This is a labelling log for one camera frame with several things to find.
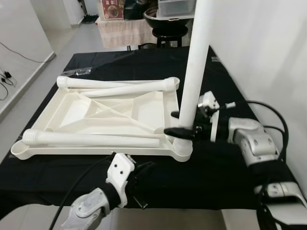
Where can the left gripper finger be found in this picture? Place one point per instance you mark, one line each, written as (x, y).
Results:
(146, 169)

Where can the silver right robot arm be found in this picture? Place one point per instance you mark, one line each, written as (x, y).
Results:
(254, 139)

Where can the black tablecloth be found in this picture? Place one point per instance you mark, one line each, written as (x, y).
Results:
(192, 179)

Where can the white plastic table top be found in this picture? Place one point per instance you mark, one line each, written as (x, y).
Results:
(96, 112)

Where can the black stool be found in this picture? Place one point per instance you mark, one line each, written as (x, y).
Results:
(170, 31)

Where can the black wok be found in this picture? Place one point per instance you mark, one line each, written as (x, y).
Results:
(165, 20)

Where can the beige cloth covered table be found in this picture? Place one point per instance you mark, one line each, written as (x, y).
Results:
(124, 33)

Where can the clear storage box green lid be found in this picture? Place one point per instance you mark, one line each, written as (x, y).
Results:
(175, 7)

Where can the red printed box orange lid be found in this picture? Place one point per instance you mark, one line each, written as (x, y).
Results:
(112, 9)

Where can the small dark floor item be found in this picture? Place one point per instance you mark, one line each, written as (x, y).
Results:
(90, 18)

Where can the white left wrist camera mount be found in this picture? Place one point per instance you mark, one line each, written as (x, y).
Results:
(120, 172)

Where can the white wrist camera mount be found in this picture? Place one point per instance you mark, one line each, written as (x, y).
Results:
(120, 172)
(207, 100)

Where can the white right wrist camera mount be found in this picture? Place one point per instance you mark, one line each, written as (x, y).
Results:
(207, 100)

